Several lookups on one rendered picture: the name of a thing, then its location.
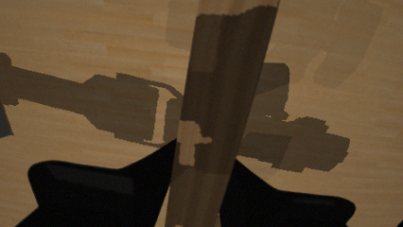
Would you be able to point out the brown wooden rail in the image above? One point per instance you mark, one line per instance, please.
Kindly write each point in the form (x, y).
(229, 45)

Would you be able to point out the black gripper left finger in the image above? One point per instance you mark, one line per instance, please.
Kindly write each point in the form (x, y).
(135, 193)

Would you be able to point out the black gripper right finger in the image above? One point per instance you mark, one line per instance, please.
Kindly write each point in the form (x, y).
(251, 202)

